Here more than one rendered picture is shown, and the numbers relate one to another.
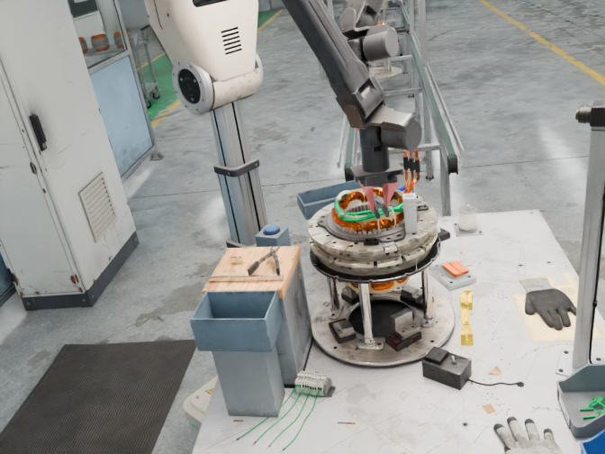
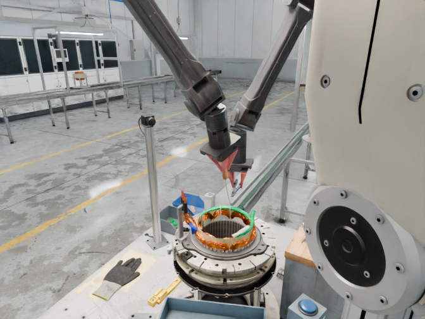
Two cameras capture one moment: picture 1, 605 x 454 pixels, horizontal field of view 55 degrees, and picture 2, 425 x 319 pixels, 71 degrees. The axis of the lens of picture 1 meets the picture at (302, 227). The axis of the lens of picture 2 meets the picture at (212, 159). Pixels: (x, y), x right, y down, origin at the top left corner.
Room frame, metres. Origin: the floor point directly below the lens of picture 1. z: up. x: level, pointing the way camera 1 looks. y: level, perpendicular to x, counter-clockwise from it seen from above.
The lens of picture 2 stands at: (2.06, 0.02, 1.65)
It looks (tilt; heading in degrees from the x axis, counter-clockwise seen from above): 21 degrees down; 197
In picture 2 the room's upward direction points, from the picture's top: straight up
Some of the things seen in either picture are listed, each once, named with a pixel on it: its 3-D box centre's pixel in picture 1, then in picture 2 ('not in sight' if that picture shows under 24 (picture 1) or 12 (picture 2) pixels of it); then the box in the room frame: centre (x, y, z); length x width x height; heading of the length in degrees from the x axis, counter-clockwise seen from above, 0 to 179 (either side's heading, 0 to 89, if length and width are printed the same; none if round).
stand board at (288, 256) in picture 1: (254, 271); (323, 247); (1.20, 0.13, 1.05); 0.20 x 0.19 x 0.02; 165
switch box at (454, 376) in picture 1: (446, 366); not in sight; (1.05, -0.28, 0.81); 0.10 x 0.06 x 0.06; 47
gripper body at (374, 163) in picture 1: (375, 159); (237, 156); (1.14, -0.17, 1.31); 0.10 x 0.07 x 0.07; 93
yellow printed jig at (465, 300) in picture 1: (466, 313); (171, 283); (1.25, -0.39, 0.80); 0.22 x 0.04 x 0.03; 163
